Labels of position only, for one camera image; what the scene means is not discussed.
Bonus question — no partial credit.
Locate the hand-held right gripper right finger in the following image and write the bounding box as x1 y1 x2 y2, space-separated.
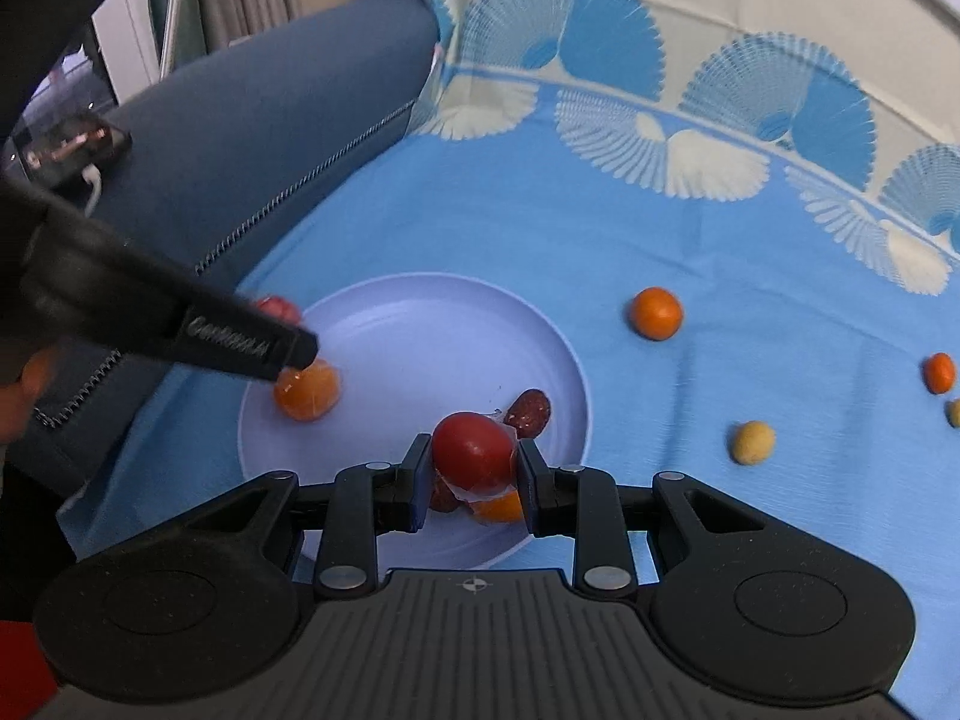
516 437 782 601

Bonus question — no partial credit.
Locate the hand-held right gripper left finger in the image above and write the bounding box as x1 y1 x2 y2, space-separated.
180 433 434 601

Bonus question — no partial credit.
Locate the orange mandarin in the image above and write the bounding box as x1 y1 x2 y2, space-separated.
469 490 525 527
272 358 344 423
628 286 685 341
922 352 958 396

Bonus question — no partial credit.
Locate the red cherry tomato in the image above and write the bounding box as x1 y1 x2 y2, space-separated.
253 296 305 326
430 411 519 493

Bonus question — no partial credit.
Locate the lavender plastic plate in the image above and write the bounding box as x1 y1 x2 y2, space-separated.
238 274 594 569

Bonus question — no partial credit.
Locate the person's left hand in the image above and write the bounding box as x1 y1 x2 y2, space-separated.
0 348 59 446

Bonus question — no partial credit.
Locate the black smartphone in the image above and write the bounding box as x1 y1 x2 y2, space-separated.
15 111 135 190

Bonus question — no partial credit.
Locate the blue sofa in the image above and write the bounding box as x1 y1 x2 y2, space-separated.
0 0 441 497

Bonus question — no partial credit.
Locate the blue fan-print blanket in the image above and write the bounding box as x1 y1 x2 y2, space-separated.
56 0 960 720

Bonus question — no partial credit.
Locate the dark grey blurred object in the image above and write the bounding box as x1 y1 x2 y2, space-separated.
0 0 126 143

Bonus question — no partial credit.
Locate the red cloth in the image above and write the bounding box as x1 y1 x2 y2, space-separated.
0 621 57 720

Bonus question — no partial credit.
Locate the white charging cable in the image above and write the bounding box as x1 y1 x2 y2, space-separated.
75 165 104 215

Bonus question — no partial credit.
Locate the white window frame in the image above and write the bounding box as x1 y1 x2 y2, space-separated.
91 0 197 104

